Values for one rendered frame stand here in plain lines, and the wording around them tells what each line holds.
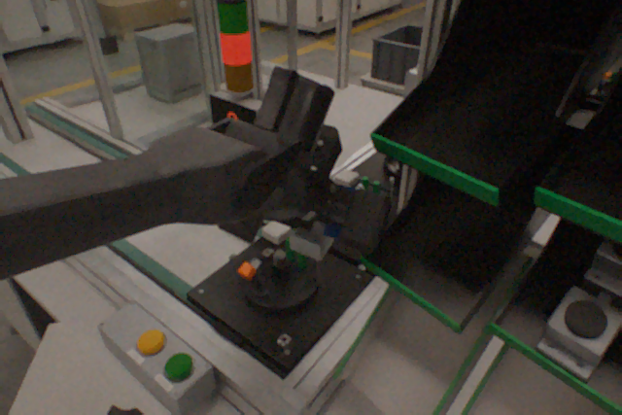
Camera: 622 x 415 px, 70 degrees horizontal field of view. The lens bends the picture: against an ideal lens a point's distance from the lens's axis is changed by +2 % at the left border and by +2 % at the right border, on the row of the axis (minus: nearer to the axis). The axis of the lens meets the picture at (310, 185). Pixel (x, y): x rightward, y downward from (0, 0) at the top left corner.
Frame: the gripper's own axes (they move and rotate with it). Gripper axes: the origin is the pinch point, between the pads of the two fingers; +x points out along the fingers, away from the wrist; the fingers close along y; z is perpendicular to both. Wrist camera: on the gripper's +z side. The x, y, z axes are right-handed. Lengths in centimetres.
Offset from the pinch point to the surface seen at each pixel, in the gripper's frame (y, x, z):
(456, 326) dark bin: -18.7, -3.6, -6.8
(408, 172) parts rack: -8.4, 4.6, 7.4
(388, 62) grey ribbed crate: 54, 193, 90
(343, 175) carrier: 14, 51, 8
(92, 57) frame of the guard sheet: 83, 33, 17
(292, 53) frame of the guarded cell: 72, 113, 56
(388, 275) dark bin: -10.7, -1.0, -4.9
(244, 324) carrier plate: 11.3, 16.7, -22.6
